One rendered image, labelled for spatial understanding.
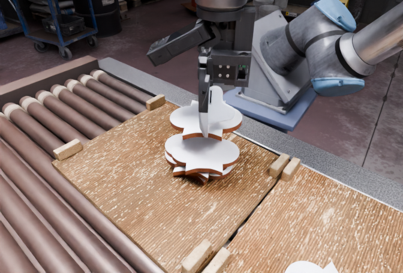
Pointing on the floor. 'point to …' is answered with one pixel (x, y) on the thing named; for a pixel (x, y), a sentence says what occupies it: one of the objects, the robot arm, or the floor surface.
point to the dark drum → (110, 18)
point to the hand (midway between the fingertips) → (205, 116)
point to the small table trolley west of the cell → (38, 37)
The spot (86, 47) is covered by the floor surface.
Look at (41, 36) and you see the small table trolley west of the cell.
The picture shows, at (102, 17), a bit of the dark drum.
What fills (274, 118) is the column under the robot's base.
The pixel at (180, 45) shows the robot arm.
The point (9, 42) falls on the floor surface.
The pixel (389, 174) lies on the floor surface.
